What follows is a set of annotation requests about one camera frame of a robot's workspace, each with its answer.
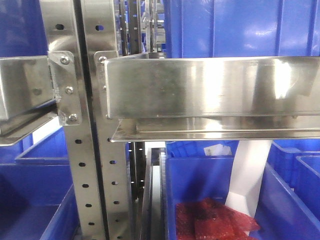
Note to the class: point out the lower right blue bin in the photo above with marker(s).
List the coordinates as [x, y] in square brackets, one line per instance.
[281, 214]

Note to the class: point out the far right blue bin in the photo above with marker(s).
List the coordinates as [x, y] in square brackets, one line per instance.
[285, 154]

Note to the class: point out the lower left blue bin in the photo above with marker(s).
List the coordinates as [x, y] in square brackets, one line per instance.
[37, 198]

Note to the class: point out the left steel shelf tray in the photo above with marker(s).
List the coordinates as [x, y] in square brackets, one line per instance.
[27, 97]

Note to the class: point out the upper right blue bin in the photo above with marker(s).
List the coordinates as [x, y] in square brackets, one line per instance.
[241, 28]

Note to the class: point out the blue bin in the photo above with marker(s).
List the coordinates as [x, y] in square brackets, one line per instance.
[37, 198]
[285, 154]
[281, 214]
[241, 28]
[22, 30]

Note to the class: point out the left steel shelf upright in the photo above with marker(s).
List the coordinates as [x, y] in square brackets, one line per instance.
[67, 57]

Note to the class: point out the steel shelf upright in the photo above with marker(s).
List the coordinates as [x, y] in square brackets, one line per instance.
[67, 57]
[101, 44]

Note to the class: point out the steel shelf tray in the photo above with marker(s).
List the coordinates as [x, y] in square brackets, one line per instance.
[27, 97]
[163, 99]

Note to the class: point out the white paper sheet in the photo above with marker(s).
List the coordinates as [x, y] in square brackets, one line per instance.
[246, 175]

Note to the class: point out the right steel shelf upright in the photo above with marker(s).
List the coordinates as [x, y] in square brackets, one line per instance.
[101, 44]

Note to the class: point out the upper left blue bin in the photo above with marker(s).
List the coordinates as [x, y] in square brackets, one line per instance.
[22, 30]

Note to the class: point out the white label card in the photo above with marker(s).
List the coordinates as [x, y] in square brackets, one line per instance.
[217, 150]

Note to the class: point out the right steel shelf tray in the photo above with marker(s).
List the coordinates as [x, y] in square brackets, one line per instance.
[163, 99]

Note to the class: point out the red bubble wrap bags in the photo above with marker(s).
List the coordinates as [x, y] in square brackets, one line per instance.
[209, 219]

